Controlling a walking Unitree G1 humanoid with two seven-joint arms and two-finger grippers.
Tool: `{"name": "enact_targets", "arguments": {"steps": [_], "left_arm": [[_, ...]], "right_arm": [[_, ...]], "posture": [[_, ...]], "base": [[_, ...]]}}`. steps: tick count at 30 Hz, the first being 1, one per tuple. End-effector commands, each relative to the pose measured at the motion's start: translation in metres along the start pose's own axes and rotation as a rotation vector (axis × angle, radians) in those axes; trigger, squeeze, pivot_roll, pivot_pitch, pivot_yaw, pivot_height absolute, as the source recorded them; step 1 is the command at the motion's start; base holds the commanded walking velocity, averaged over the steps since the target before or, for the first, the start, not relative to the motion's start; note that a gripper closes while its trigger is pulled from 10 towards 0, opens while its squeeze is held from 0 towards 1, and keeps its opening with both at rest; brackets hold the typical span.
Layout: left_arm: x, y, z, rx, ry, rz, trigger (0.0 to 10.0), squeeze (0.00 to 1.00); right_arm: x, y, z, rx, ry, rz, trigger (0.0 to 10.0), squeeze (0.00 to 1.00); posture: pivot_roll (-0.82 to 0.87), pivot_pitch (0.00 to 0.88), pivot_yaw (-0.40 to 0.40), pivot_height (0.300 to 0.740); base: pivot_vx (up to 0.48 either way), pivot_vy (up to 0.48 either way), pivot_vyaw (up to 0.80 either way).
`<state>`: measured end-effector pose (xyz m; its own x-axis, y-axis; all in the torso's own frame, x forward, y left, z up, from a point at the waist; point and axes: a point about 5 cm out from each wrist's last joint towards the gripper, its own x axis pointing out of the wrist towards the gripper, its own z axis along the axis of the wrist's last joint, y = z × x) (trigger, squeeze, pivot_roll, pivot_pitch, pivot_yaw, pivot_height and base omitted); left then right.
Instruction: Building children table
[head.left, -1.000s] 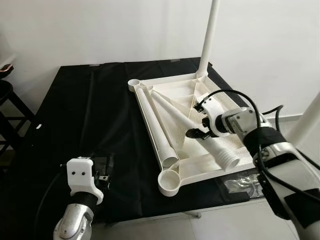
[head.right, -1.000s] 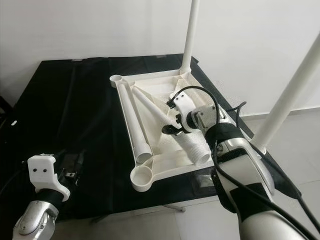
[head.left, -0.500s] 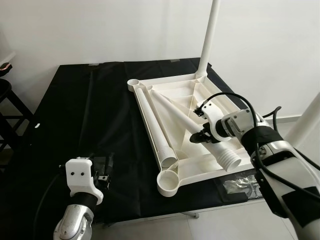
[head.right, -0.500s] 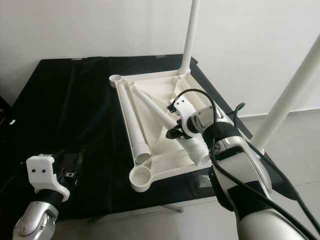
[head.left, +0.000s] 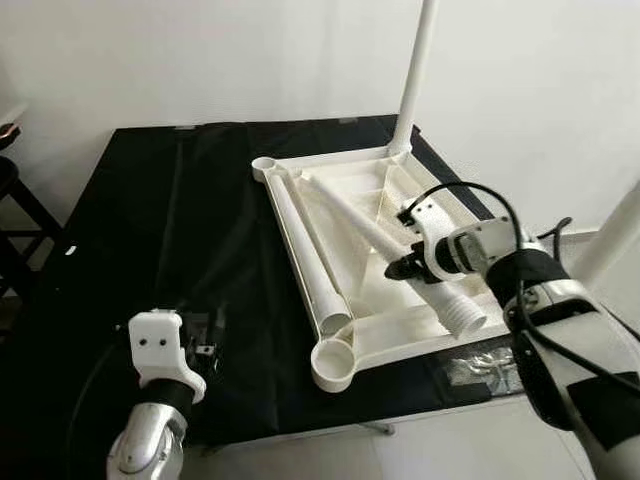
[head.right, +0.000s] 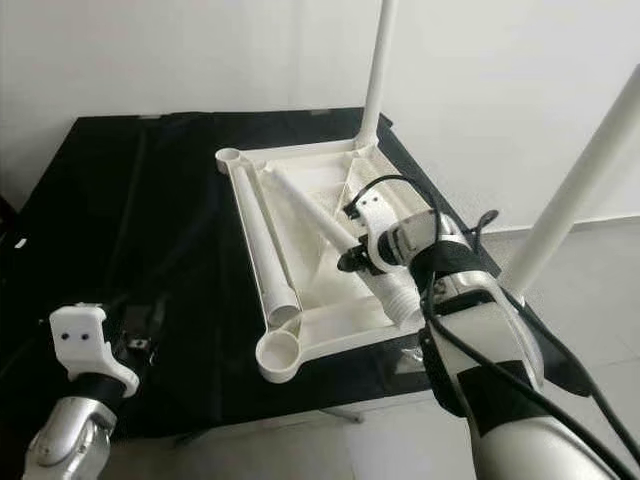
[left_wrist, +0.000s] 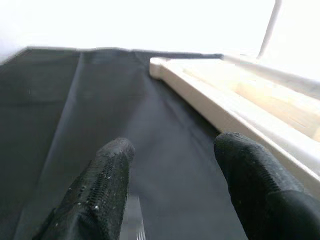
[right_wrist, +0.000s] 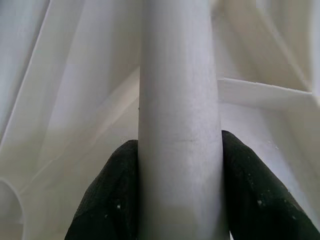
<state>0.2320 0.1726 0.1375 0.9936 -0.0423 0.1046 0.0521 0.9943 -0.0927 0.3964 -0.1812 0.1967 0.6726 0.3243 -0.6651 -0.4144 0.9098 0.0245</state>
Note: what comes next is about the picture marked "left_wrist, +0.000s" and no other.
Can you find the white plastic table top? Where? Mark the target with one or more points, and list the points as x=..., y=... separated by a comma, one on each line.
x=212, y=100

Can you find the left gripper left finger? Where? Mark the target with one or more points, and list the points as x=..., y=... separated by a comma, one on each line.
x=100, y=200

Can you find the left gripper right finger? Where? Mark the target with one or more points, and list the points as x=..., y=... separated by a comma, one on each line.
x=270, y=200

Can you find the black table cloth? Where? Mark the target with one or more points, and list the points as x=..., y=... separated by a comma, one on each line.
x=100, y=100

